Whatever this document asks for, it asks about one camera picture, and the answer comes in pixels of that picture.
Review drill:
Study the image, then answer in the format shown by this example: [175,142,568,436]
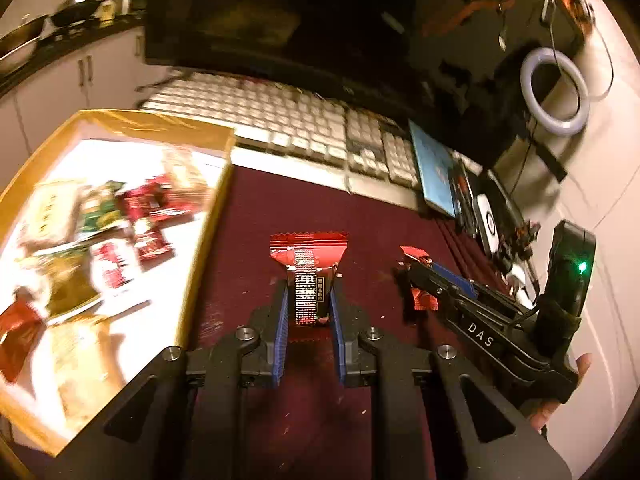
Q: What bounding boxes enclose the gold-rimmed white cardboard box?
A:
[0,109,237,461]

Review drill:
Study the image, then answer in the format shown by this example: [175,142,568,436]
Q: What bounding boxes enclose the black marker pen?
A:
[452,167,473,233]

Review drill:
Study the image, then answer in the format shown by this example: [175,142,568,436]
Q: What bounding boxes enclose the green-gold snack packet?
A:
[30,245,103,318]

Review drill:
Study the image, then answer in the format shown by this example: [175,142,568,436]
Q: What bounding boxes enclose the thin ring light cable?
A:
[547,0,614,102]

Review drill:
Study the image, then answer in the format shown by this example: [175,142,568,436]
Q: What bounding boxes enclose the clear pastry packet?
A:
[160,147,211,206]

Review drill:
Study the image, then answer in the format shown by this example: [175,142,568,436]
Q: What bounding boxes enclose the white ring light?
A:
[520,47,591,136]

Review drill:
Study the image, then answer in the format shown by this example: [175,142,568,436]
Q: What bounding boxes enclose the white kitchen cabinet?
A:
[0,30,151,161]

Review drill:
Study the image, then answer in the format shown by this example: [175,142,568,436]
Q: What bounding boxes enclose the person's right hand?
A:
[529,352,595,433]

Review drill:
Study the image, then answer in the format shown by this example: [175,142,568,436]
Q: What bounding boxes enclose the red packet with black label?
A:
[270,231,349,343]

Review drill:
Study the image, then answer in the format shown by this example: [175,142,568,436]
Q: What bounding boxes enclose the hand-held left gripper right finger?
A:
[327,280,573,480]

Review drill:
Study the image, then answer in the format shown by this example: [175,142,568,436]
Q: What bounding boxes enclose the white keyboard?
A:
[137,72,421,190]

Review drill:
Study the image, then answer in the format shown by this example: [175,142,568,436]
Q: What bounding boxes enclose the black wok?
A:
[50,0,103,27]

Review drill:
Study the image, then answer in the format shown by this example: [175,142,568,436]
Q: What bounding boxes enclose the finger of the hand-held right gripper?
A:
[404,260,468,311]
[430,262,476,297]

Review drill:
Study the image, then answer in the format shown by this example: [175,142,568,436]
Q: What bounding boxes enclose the small dark red packet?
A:
[131,220,173,261]

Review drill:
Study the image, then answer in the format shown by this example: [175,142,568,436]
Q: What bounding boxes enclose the small red snack packet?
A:
[399,246,441,313]

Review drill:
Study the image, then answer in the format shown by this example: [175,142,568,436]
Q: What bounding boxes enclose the maroon tablecloth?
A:
[185,165,506,480]

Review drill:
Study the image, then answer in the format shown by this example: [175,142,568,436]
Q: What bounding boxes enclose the black monitor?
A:
[145,0,586,163]

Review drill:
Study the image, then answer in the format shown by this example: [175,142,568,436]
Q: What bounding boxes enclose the red hanging cable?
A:
[422,0,518,38]

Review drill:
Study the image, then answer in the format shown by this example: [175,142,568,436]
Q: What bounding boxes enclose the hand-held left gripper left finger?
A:
[47,282,290,480]

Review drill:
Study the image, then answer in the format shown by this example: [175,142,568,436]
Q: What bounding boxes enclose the black ring light clamp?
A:
[530,135,568,183]

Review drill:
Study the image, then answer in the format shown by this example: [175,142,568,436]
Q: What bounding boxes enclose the blue notebook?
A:
[409,120,458,218]

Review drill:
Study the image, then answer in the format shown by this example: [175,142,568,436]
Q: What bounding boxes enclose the white round-button device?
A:
[472,192,503,253]

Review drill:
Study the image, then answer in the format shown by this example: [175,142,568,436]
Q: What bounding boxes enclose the bright red snack packet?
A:
[120,175,196,226]

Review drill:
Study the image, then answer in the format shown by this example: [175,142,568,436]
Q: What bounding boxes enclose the white charger plug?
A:
[507,267,536,296]

